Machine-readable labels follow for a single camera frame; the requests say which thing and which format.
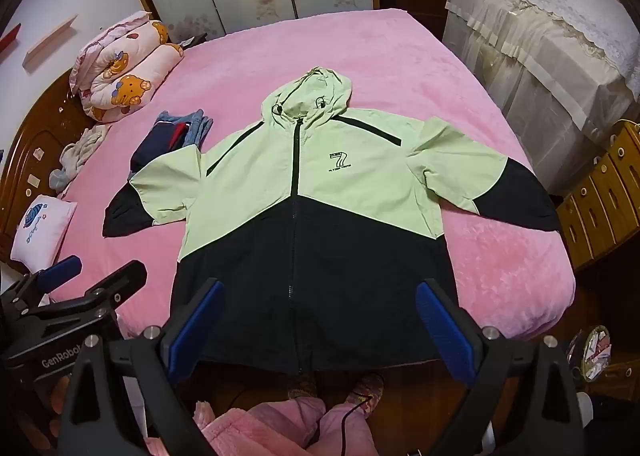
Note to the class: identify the cloth-covered furniture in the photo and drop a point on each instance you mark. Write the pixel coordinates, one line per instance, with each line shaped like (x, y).
(550, 61)

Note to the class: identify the crumpled grey cloth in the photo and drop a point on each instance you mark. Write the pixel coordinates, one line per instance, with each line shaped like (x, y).
(82, 151)

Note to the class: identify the wooden headboard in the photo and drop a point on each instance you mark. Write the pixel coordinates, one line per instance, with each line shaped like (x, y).
(35, 136)

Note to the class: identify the wooden drawer cabinet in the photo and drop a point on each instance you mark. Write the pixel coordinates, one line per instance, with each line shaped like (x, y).
(605, 196)

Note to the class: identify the folded blue jeans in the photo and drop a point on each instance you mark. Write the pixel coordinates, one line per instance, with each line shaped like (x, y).
(197, 128)

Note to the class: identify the white printed pillow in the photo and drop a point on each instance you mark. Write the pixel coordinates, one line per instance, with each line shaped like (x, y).
(42, 231)

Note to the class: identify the folded navy garment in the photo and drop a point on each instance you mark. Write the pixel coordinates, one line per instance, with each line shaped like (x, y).
(155, 146)

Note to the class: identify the wooden wall shelf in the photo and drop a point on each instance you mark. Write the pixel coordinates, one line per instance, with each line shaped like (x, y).
(47, 43)

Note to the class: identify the round tin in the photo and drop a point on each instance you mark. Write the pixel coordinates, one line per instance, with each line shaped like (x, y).
(592, 351)

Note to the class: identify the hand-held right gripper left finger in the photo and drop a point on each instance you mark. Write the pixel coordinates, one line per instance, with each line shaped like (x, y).
(196, 331)

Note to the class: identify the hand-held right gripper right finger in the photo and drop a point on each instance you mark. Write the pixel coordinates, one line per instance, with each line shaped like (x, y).
(444, 331)

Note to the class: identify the green and black hooded jacket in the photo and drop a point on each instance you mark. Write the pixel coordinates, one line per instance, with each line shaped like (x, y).
(310, 186)

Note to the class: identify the rolled cartoon bear quilt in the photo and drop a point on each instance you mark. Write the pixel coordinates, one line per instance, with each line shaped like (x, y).
(125, 76)

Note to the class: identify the person's pink trouser legs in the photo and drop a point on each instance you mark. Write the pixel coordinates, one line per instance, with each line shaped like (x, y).
(265, 428)

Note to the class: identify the pink bed blanket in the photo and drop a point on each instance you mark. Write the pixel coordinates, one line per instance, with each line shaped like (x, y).
(400, 61)

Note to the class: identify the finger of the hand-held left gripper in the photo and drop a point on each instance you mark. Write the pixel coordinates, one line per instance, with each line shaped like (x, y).
(60, 269)
(110, 288)

